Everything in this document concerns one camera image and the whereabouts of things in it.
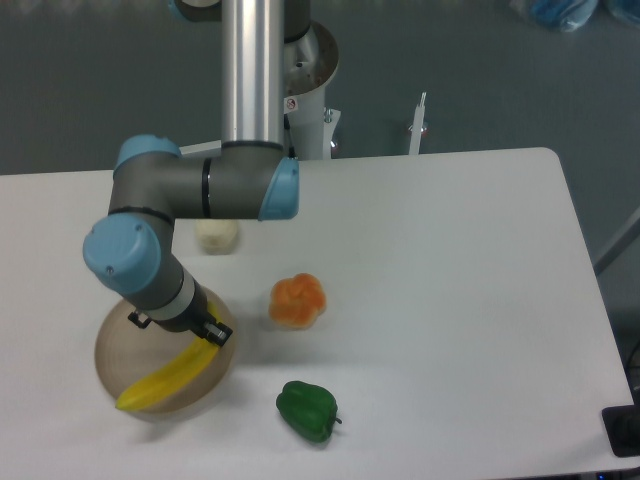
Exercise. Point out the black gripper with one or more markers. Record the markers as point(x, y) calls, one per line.
point(186, 314)

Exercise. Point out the yellow banana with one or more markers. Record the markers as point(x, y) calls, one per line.
point(170, 377)

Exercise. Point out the beige round plate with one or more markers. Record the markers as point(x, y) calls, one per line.
point(125, 354)

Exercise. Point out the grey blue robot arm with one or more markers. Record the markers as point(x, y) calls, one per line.
point(154, 185)

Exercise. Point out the orange flower-shaped bun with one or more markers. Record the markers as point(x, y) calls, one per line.
point(296, 302)

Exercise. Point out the white pear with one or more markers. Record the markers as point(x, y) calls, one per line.
point(217, 236)

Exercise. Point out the green bell pepper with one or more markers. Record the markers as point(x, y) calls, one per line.
point(310, 410)

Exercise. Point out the black device at edge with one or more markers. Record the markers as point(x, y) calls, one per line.
point(622, 428)

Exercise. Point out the grey table leg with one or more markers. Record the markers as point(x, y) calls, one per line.
point(622, 238)

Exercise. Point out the blue plastic bag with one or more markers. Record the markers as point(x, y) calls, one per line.
point(562, 16)

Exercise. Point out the white metal bracket post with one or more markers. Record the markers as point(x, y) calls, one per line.
point(418, 126)

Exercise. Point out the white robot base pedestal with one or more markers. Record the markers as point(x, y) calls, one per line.
point(307, 115)

